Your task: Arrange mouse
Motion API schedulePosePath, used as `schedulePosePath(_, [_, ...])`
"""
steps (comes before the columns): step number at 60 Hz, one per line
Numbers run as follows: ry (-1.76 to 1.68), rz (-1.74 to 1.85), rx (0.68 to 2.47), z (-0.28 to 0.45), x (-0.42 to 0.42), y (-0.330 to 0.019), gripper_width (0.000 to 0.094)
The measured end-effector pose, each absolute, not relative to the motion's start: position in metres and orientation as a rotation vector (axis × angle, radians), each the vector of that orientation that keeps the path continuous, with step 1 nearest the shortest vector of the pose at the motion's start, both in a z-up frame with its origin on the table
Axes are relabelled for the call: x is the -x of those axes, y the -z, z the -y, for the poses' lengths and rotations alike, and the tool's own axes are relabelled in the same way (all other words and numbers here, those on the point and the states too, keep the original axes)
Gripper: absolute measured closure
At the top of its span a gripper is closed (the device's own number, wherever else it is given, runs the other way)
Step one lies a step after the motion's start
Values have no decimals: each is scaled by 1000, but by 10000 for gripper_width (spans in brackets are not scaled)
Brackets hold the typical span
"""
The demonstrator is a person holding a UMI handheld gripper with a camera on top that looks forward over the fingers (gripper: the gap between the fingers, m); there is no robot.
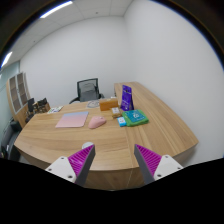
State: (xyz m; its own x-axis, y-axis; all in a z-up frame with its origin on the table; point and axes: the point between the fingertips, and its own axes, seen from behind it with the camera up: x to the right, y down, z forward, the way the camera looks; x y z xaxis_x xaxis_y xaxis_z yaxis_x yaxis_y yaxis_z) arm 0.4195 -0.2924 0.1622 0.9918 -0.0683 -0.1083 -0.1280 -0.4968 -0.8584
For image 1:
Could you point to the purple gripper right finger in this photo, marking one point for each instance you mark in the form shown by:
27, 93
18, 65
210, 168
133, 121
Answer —
154, 166

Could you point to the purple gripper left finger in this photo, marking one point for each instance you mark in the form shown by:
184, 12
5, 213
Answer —
74, 168

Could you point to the pink mouse pad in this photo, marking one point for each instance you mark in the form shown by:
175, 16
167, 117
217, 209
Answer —
72, 120

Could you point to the pink computer mouse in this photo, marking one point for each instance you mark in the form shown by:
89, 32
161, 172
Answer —
96, 121

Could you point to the round white coaster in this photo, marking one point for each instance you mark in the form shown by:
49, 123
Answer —
87, 144

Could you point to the small blue white box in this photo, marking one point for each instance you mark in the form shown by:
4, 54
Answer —
121, 121

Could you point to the colourful booklet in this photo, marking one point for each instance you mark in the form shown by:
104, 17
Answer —
55, 109

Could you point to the small tan box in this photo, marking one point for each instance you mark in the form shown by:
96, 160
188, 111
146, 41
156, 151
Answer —
116, 112

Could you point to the orange cardboard box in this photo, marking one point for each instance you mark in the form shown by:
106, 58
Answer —
106, 104

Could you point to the black side chair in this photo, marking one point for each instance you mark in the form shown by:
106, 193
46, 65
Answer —
8, 150

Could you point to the black mesh office chair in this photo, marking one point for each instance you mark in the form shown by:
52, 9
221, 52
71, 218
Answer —
87, 90

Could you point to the wooden bookshelf cabinet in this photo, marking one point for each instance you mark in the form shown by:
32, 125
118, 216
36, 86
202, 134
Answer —
18, 96

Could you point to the ceiling light strip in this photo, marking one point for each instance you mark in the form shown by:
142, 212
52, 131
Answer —
55, 9

